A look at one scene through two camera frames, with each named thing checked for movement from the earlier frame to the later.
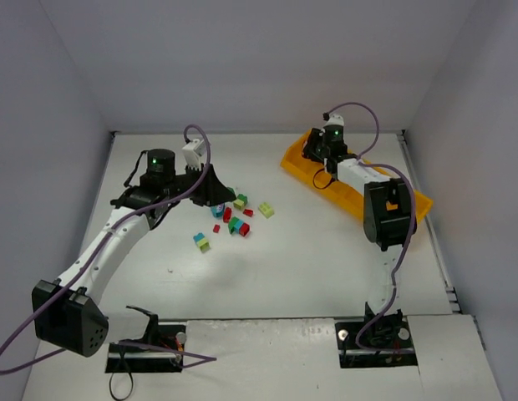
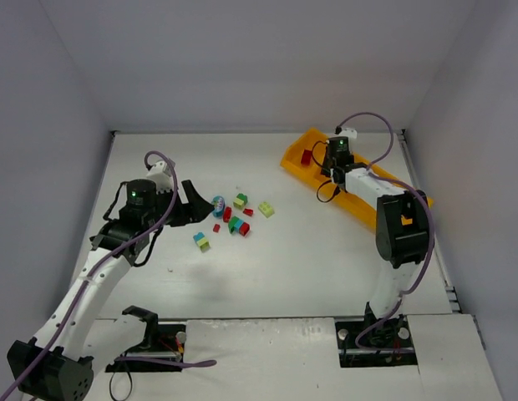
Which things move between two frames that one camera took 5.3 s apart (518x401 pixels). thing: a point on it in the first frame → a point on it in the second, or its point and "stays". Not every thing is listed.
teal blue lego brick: x=200 y=236 stays
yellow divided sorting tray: x=319 y=176 stays
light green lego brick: x=203 y=245 stays
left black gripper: x=201 y=188 → x=182 y=207
